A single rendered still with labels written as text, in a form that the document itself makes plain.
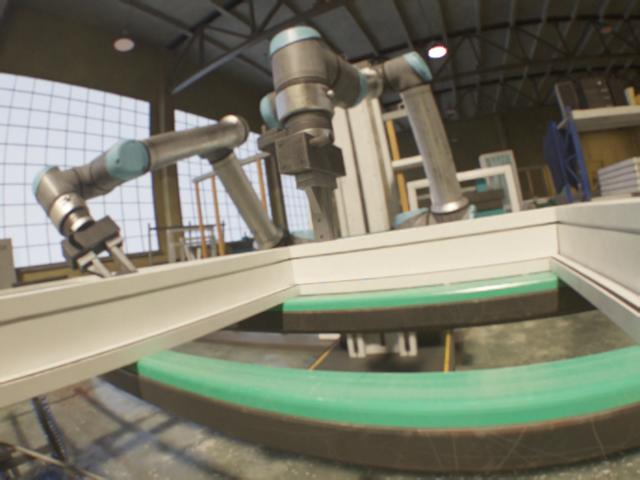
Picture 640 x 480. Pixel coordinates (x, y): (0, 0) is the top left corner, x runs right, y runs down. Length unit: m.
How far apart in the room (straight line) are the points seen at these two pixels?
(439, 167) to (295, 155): 0.77
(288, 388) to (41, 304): 0.19
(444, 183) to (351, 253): 0.75
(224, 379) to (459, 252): 0.31
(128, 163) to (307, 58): 0.42
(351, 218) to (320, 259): 1.08
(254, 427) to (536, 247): 0.35
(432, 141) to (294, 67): 0.71
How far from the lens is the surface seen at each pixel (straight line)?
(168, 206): 9.64
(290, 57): 0.51
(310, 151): 0.43
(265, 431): 0.19
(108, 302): 0.29
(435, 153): 1.12
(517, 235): 0.40
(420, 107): 1.11
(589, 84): 4.62
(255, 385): 0.18
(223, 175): 1.25
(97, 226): 0.70
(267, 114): 0.70
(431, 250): 0.40
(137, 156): 0.72
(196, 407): 0.23
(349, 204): 1.52
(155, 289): 0.32
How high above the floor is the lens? 0.94
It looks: level
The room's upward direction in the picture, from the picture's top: 9 degrees counter-clockwise
